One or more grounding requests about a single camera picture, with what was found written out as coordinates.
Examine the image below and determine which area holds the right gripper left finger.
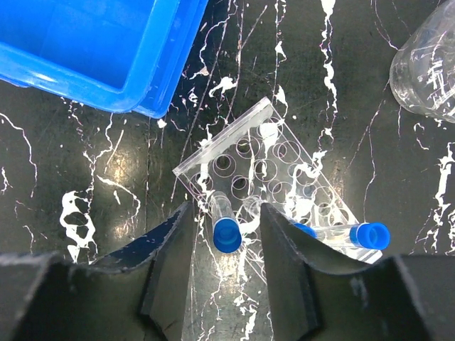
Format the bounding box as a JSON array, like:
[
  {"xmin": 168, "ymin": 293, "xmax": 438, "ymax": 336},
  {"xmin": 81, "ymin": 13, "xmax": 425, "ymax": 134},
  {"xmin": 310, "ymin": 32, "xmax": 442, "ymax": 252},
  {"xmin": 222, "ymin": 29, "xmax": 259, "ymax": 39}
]
[{"xmin": 1, "ymin": 202, "xmax": 194, "ymax": 340}]

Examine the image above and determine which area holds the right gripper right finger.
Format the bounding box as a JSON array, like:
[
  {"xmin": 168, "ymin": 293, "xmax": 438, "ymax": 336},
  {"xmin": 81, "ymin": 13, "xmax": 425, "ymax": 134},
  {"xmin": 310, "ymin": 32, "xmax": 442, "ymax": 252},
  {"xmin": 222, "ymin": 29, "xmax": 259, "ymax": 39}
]
[{"xmin": 259, "ymin": 203, "xmax": 454, "ymax": 340}]

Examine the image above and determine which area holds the centrifuge tube blue cap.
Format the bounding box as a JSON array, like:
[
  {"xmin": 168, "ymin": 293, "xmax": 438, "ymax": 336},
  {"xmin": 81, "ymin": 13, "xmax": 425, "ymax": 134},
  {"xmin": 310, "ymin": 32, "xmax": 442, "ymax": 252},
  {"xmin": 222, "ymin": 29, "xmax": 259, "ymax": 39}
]
[
  {"xmin": 313, "ymin": 222, "xmax": 391, "ymax": 251},
  {"xmin": 242, "ymin": 195, "xmax": 264, "ymax": 219},
  {"xmin": 294, "ymin": 222, "xmax": 317, "ymax": 238},
  {"xmin": 208, "ymin": 191, "xmax": 242, "ymax": 254}
]

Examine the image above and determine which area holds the clear tube rack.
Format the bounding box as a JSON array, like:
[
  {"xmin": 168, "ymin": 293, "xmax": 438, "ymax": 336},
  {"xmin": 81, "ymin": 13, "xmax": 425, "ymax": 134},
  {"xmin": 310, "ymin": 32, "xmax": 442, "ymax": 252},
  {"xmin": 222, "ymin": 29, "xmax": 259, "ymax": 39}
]
[{"xmin": 173, "ymin": 98, "xmax": 382, "ymax": 283}]

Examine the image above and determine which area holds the blue compartment bin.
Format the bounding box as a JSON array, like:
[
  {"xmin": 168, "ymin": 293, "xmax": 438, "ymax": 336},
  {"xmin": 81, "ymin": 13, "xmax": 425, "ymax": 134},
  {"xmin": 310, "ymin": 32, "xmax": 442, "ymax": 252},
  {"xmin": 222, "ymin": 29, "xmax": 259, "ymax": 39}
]
[{"xmin": 1, "ymin": 0, "xmax": 207, "ymax": 119}]

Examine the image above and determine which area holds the small glass beaker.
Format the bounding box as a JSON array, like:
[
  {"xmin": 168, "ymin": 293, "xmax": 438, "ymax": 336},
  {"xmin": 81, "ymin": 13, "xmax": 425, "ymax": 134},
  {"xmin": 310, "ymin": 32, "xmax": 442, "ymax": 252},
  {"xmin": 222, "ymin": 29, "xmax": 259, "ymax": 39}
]
[{"xmin": 390, "ymin": 1, "xmax": 454, "ymax": 124}]

